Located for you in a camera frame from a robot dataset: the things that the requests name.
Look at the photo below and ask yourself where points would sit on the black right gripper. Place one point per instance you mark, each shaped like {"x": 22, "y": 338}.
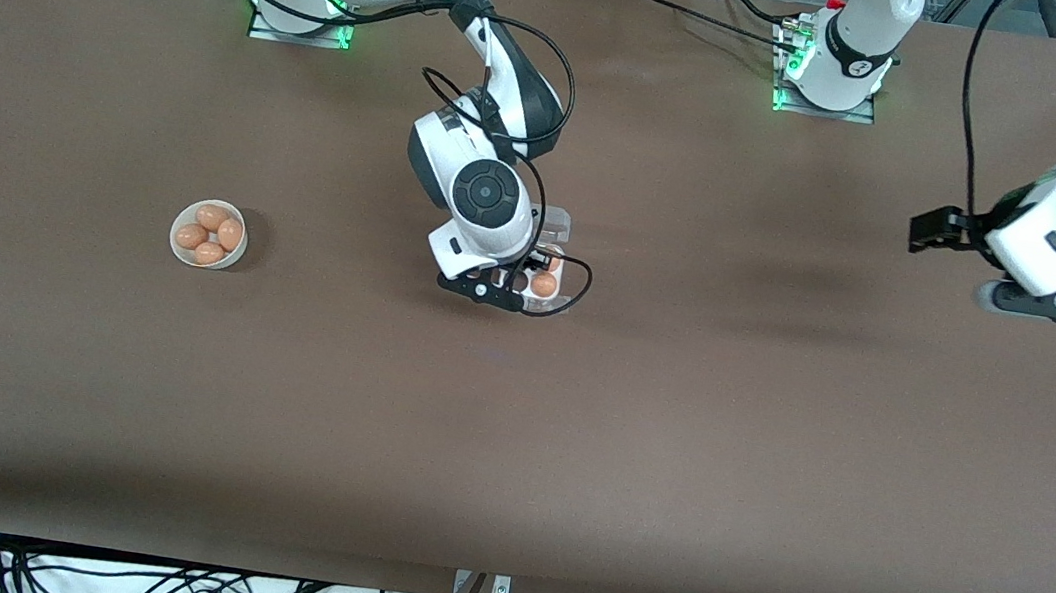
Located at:
{"x": 540, "y": 261}

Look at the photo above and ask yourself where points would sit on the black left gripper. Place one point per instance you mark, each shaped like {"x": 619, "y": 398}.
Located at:
{"x": 968, "y": 231}

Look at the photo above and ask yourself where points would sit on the clear plastic egg box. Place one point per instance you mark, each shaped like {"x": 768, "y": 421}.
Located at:
{"x": 557, "y": 225}

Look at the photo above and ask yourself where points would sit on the brown egg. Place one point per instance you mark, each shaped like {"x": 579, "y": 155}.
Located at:
{"x": 191, "y": 236}
{"x": 209, "y": 253}
{"x": 556, "y": 255}
{"x": 230, "y": 234}
{"x": 544, "y": 284}
{"x": 213, "y": 218}

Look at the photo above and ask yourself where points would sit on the white round bowl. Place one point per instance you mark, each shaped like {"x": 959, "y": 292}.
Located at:
{"x": 178, "y": 254}

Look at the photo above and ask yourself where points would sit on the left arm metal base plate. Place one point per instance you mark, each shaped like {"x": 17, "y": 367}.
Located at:
{"x": 862, "y": 117}

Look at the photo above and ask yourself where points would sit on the metal mount bracket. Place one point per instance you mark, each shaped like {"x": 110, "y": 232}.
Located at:
{"x": 502, "y": 591}

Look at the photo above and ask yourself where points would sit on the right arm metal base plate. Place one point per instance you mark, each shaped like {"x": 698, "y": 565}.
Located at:
{"x": 263, "y": 30}

